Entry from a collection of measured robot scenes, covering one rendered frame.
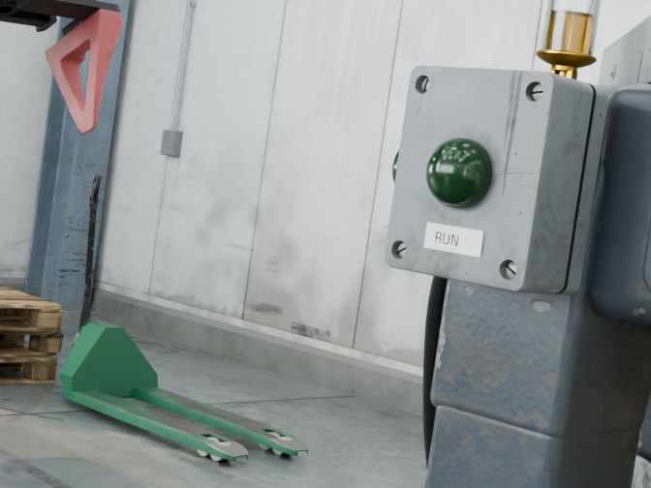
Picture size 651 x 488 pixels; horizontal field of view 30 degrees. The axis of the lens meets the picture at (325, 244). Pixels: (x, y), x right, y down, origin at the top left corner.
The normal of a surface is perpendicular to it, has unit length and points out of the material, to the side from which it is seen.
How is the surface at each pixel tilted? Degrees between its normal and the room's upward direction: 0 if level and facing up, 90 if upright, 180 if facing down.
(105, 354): 75
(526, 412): 90
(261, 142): 90
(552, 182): 90
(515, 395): 90
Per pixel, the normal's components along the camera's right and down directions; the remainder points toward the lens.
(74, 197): 0.72, 0.14
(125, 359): 0.74, -0.11
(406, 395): -0.67, -0.06
